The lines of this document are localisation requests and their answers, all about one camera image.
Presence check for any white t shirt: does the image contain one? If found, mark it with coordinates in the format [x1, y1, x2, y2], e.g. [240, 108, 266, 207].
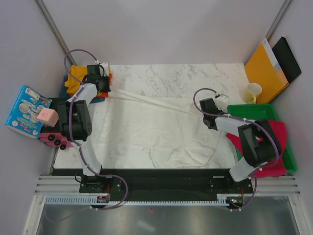
[98, 89, 220, 168]

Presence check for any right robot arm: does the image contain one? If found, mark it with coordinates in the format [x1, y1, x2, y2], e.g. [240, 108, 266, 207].
[196, 98, 287, 193]

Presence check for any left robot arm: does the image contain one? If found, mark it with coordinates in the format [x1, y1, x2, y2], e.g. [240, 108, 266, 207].
[57, 63, 112, 192]

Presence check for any mustard yellow folded shirt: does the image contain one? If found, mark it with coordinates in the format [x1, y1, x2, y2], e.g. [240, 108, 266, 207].
[65, 65, 88, 96]

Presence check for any blue folded shirt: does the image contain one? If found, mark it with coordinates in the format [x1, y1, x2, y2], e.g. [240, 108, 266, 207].
[60, 75, 105, 103]

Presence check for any green plastic tray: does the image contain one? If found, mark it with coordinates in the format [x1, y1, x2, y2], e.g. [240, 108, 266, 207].
[227, 103, 297, 173]

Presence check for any yellow mug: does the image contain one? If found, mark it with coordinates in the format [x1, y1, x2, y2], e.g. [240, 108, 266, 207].
[243, 83, 262, 104]

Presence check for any pink cube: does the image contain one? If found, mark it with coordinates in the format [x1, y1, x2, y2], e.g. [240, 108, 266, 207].
[36, 108, 59, 127]

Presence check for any black and pink case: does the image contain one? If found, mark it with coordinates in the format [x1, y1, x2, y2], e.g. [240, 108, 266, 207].
[38, 97, 72, 150]

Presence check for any orange envelope folder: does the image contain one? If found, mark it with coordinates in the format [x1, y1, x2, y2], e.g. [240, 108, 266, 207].
[245, 38, 289, 104]

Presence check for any magenta t shirt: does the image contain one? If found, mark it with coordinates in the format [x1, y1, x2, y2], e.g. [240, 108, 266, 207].
[226, 120, 287, 178]

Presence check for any blue printed box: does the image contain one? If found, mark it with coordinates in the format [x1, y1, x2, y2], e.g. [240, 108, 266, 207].
[5, 86, 52, 139]

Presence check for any black flat box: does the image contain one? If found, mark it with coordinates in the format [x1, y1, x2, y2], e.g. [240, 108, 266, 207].
[272, 37, 302, 83]

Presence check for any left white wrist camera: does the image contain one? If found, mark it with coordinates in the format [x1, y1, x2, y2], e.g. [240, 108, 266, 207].
[99, 62, 111, 76]

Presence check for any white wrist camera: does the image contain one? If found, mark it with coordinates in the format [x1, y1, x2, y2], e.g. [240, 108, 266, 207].
[99, 62, 111, 76]
[214, 94, 229, 110]

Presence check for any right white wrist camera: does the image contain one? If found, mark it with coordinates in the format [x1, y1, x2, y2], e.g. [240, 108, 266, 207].
[214, 94, 229, 110]

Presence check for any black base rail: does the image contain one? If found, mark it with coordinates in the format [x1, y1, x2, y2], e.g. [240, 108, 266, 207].
[52, 169, 253, 201]

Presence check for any white cable duct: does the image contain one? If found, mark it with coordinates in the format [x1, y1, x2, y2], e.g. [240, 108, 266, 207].
[45, 195, 242, 206]

